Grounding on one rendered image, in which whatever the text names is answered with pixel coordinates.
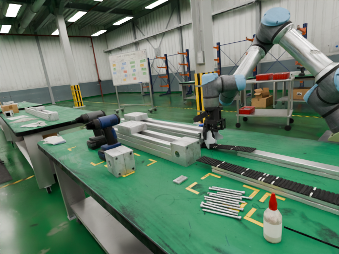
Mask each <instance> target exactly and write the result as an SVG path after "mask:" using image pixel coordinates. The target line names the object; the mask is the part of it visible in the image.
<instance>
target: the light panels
mask: <svg viewBox="0 0 339 254"><path fill-rule="evenodd" d="M164 1H166V0H159V1H157V2H155V3H153V4H151V5H149V6H147V7H146V8H149V9H151V8H153V7H155V6H157V5H159V4H160V3H162V2H164ZM19 7H20V5H12V4H10V6H9V9H8V12H7V15H6V16H9V17H15V16H16V14H17V11H18V9H19ZM84 14H85V12H78V13H77V14H76V15H75V16H74V17H72V18H71V19H70V20H68V21H76V20H77V19H78V18H80V17H81V16H82V15H84ZM131 18H132V17H126V18H124V19H123V20H121V21H119V22H117V23H115V24H114V25H119V24H121V23H123V22H125V21H127V20H129V19H131ZM10 27H11V26H6V25H3V27H2V29H1V33H8V31H9V29H10ZM103 32H105V31H100V32H98V33H96V34H94V35H92V36H97V35H99V34H101V33H103ZM58 33H59V32H58V30H56V31H55V32H54V33H53V34H54V35H58Z"/></svg>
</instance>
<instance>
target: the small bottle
mask: <svg viewBox="0 0 339 254"><path fill-rule="evenodd" d="M281 230H282V215H281V213H280V212H279V210H278V209H277V200H276V196H275V193H272V194H271V197H270V200H269V208H267V209H266V210H265V211H264V218H263V236H264V238H265V239H266V240H267V241H268V242H270V243H279V242H281Z"/></svg>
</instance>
